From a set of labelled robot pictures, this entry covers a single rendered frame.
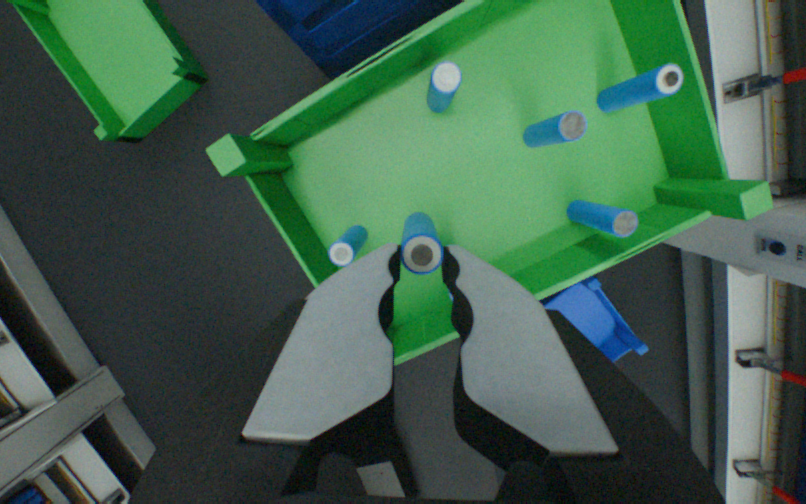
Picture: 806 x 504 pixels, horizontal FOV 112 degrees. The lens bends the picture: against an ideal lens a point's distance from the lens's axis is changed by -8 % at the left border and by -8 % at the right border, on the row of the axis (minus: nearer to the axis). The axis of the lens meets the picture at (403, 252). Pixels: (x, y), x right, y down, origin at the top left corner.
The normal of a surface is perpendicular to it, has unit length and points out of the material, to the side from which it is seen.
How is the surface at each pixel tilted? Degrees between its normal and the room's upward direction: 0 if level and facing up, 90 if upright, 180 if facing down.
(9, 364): 60
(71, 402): 90
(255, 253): 0
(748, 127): 18
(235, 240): 0
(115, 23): 0
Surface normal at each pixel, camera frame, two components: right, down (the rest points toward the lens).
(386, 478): 0.00, 0.25
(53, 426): 0.95, -0.30
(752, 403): -0.32, 0.34
